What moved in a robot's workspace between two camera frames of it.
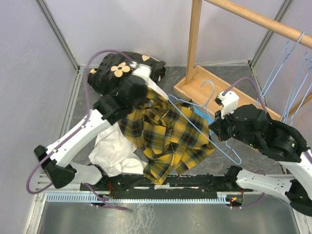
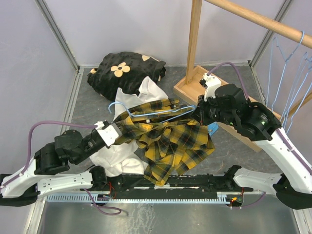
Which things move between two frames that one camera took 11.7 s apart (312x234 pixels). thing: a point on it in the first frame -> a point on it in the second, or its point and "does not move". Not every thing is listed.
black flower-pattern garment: [114, 70] does not move
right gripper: [218, 125] -> [201, 112]
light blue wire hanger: [175, 99] -> [132, 115]
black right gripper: [176, 182] does not move
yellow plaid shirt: [172, 135] does not move
